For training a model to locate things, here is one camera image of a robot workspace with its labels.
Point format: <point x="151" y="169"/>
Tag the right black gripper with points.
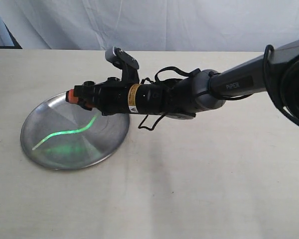
<point x="109" y="97"/>

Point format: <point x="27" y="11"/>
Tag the green glow stick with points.
<point x="65" y="132"/>

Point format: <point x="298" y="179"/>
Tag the round stainless steel plate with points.
<point x="71" y="151"/>

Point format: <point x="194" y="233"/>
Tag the white backdrop cloth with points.
<point x="152" y="25"/>

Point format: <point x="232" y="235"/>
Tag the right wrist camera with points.
<point x="125" y="62"/>

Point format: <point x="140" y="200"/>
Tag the black frame corner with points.
<point x="14" y="45"/>

